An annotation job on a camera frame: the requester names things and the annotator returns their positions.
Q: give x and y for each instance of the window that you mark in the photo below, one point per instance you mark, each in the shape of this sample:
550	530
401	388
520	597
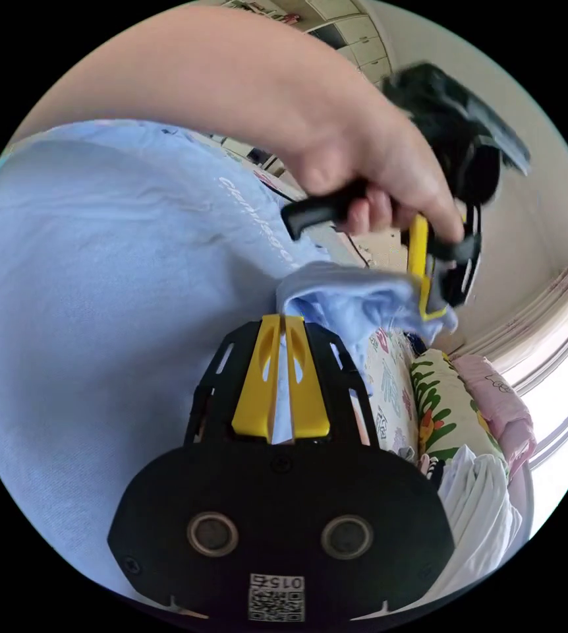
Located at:
565	376

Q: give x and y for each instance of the pile of clothes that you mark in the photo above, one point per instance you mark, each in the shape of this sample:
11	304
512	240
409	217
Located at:
477	509

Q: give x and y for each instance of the pink pillow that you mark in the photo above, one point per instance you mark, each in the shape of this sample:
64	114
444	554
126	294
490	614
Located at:
504	400

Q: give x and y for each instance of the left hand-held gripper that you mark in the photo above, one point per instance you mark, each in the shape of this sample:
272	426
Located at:
462	163

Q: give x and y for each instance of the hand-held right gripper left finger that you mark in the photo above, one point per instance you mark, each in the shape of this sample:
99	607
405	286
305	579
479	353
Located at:
254	390

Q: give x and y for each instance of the person's left hand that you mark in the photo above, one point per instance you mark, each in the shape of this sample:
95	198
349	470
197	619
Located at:
363	143

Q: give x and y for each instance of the person's left forearm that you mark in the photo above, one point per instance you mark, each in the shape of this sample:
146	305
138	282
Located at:
205	84

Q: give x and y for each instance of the blue hoodie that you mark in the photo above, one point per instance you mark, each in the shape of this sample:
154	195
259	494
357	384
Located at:
91	306

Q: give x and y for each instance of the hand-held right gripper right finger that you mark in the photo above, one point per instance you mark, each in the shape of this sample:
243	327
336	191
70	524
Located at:
308	395

